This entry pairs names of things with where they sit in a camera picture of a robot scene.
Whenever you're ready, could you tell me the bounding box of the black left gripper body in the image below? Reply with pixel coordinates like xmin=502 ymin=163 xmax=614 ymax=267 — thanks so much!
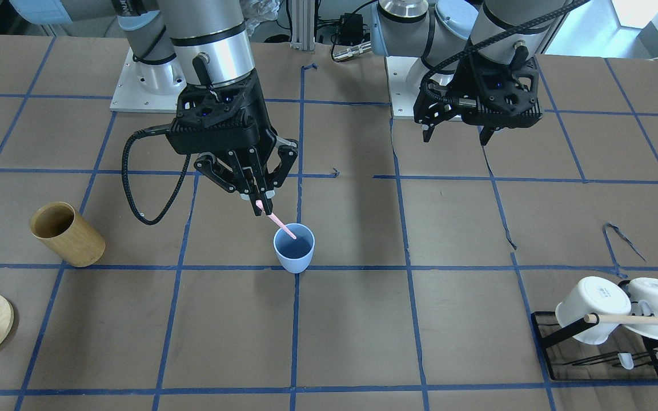
xmin=414 ymin=55 xmax=543 ymax=128

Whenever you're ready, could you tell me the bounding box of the light blue cup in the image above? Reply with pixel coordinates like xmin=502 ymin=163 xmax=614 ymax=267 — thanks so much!
xmin=272 ymin=223 xmax=315 ymax=274

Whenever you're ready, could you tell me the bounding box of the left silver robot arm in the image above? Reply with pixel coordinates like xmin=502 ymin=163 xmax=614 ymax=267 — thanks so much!
xmin=371 ymin=1 xmax=582 ymax=146

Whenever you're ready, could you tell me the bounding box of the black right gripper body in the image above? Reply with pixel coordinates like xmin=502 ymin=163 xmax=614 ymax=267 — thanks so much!
xmin=168 ymin=70 xmax=298 ymax=193

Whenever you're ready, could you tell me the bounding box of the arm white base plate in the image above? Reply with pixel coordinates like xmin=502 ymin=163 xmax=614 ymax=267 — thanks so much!
xmin=386 ymin=57 xmax=428 ymax=120
xmin=110 ymin=50 xmax=186 ymax=115

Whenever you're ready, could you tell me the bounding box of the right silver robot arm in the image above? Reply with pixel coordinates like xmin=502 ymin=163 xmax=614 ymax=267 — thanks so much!
xmin=11 ymin=1 xmax=298 ymax=225

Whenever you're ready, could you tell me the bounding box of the pink chopstick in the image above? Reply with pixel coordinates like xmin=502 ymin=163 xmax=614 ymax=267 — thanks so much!
xmin=254 ymin=200 xmax=298 ymax=240

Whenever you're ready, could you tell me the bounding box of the white mug near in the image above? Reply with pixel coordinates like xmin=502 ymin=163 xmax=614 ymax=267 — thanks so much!
xmin=555 ymin=276 xmax=631 ymax=327

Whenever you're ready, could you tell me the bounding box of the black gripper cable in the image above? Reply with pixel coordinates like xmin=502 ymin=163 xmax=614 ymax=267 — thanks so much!
xmin=121 ymin=126 xmax=192 ymax=225

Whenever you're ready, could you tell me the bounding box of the bamboo wooden cup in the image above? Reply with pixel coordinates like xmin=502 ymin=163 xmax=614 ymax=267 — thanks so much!
xmin=29 ymin=202 xmax=106 ymax=268

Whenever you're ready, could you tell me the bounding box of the black wire mug rack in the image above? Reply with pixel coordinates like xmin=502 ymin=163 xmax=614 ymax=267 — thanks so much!
xmin=531 ymin=279 xmax=658 ymax=382

